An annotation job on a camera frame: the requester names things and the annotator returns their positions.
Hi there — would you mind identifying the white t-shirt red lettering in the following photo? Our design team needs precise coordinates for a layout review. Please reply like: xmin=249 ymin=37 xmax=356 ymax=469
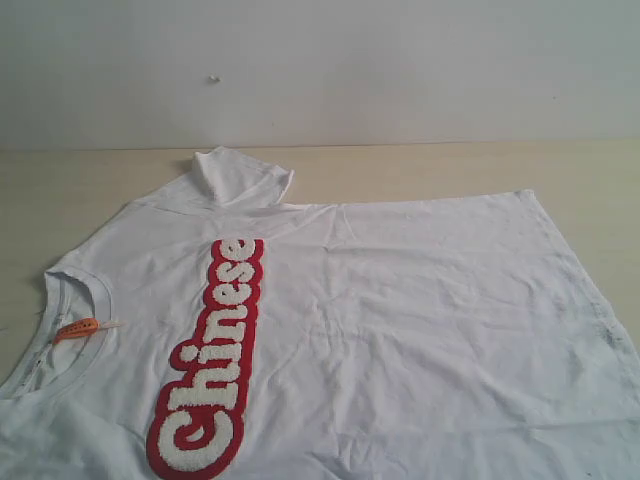
xmin=1 ymin=147 xmax=639 ymax=479

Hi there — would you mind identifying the orange neck tag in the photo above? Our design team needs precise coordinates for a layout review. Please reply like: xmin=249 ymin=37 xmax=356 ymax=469
xmin=52 ymin=318 xmax=122 ymax=345

